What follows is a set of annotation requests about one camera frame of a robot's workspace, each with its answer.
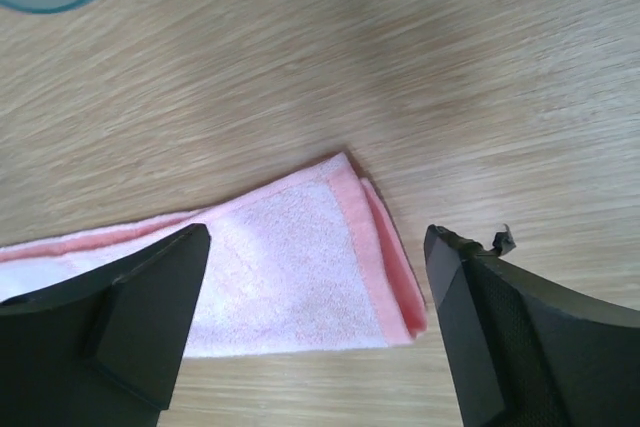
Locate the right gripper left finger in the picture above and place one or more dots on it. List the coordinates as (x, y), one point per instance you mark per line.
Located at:
(103, 348)

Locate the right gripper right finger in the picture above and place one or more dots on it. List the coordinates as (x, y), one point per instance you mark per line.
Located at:
(525, 351)

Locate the coral pink printed towel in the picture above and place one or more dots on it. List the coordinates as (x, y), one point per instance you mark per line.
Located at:
(309, 262)

